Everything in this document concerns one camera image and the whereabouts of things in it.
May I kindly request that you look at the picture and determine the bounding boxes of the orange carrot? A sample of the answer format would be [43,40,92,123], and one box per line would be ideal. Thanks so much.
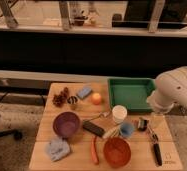
[91,136,99,165]

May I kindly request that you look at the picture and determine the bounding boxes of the purple bowl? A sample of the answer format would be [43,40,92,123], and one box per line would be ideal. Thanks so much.
[53,112,80,138]

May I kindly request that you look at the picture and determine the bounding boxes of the orange-red bowl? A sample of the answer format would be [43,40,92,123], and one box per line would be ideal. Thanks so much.
[103,137,131,168]

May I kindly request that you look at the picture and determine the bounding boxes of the brown pine cone cluster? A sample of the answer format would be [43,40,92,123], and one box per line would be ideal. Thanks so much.
[52,87,69,107]

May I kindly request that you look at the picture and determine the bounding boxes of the cream banana toy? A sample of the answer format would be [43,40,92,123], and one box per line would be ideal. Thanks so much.
[103,126,119,139]

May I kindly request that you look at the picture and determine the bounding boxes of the white paper cup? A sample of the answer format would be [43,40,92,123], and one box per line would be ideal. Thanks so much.
[112,105,127,124]

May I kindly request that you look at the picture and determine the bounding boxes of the blue sponge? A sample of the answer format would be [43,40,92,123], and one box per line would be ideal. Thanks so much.
[76,87,92,99]

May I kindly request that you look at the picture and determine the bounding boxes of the black handled peeler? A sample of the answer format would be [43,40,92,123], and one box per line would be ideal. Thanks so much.
[148,125,162,166]

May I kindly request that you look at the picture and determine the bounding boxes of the black white striped cup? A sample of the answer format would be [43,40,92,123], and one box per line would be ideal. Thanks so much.
[67,96,78,110]

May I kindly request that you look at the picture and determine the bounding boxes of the blue crumpled cloth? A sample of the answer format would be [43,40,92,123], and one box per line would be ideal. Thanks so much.
[45,138,71,162]

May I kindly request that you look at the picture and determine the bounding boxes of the blue plastic cup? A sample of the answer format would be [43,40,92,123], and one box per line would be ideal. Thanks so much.
[120,122,134,138]

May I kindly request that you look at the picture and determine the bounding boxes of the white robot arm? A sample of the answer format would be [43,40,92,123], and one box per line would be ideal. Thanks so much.
[146,66,187,114]

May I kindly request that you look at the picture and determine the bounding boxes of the black rectangular block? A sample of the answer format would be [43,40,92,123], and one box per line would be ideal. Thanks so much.
[82,121,105,137]

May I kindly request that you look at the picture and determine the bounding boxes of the small dark metal can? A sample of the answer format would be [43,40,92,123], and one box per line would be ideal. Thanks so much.
[137,117,148,131]

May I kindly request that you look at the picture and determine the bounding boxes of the orange ball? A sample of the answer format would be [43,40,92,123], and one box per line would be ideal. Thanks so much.
[91,93,102,105]

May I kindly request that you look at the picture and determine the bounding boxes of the green plastic tray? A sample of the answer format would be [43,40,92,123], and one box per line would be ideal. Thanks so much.
[108,78,155,112]

